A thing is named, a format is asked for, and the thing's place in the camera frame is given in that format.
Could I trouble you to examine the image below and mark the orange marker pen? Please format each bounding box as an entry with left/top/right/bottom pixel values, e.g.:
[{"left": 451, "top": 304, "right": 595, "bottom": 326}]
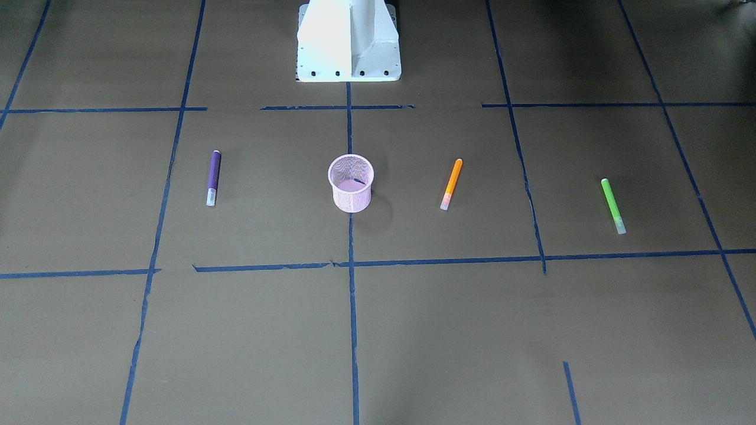
[{"left": 439, "top": 158, "right": 464, "bottom": 211}]

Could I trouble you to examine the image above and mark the pink mesh pen holder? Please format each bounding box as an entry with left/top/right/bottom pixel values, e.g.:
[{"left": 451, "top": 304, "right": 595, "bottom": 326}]
[{"left": 327, "top": 154, "right": 374, "bottom": 214}]

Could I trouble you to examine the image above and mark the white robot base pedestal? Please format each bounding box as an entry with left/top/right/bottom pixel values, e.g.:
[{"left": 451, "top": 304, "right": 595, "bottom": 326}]
[{"left": 295, "top": 1, "right": 402, "bottom": 83}]

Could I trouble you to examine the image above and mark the green marker pen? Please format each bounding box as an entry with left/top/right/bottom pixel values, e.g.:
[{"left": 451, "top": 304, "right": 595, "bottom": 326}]
[{"left": 600, "top": 178, "right": 627, "bottom": 235}]

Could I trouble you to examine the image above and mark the purple marker pen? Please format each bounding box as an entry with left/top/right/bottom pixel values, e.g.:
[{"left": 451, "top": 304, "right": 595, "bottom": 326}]
[{"left": 206, "top": 150, "right": 221, "bottom": 207}]

